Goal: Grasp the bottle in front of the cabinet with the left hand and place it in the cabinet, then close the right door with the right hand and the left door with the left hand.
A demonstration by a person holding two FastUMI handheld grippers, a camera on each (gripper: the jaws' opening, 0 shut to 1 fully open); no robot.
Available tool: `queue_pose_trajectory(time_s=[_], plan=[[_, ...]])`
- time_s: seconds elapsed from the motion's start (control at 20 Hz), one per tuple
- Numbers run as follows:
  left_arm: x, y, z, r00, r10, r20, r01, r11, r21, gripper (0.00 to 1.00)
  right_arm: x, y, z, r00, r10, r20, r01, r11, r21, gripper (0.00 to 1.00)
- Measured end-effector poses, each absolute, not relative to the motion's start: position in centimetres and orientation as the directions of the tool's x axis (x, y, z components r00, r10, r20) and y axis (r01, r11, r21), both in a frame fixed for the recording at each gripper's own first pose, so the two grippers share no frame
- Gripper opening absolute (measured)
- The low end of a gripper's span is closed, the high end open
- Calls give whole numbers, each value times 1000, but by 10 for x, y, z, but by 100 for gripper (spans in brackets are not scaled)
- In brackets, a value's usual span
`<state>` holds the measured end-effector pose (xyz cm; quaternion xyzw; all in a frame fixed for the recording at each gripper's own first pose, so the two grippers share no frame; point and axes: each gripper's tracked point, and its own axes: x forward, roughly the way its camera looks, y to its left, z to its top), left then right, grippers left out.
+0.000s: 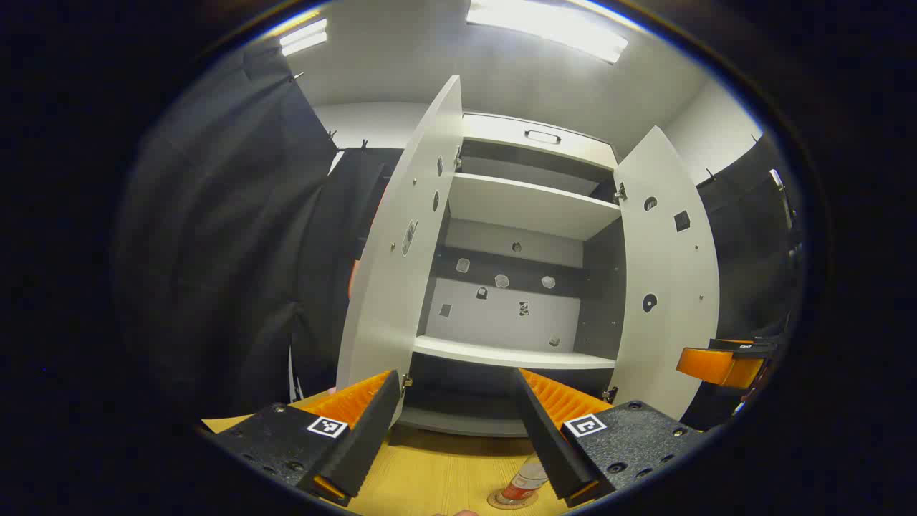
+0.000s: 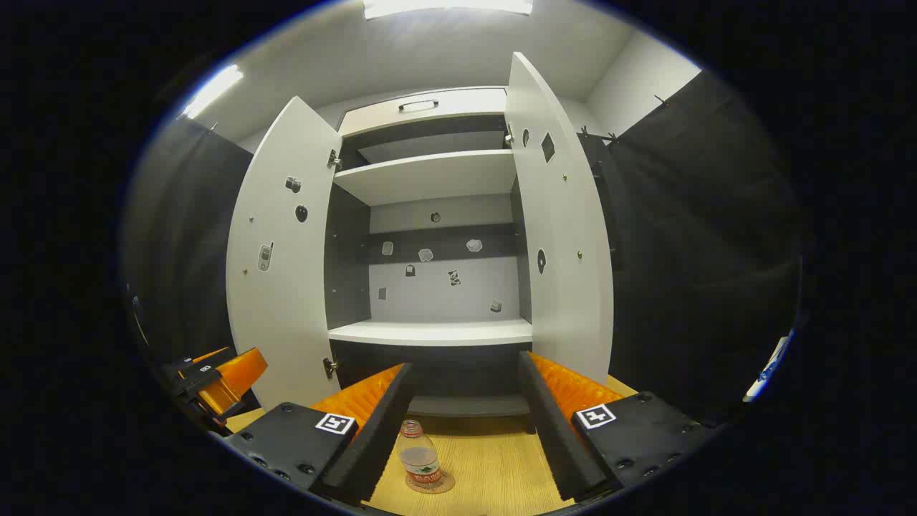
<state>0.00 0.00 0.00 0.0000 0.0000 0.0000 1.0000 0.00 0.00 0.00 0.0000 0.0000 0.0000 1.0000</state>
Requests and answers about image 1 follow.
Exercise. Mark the white cabinet door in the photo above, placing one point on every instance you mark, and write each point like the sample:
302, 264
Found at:
401, 287
666, 272

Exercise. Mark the white cabinet shelf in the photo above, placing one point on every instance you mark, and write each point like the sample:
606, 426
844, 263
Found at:
501, 353
530, 204

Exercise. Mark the white cabinet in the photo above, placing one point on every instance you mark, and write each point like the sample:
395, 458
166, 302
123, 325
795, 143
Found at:
501, 315

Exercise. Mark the round brown coaster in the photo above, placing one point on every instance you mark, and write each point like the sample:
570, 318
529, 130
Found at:
501, 502

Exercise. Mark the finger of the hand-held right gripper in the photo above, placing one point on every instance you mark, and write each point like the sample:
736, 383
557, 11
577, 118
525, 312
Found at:
720, 365

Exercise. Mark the long ceiling light panel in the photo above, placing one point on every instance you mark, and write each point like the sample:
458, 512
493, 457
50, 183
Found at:
548, 25

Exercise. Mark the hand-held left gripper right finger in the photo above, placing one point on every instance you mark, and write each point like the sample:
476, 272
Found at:
548, 444

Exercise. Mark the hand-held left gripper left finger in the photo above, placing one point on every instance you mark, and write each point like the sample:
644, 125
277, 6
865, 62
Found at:
365, 444

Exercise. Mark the small ceiling light panel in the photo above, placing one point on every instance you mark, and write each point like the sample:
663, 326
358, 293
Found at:
304, 36

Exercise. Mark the black backdrop cloth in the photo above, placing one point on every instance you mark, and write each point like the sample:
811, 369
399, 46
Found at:
215, 251

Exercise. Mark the clear bottle with red label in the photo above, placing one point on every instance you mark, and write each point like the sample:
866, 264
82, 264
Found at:
524, 481

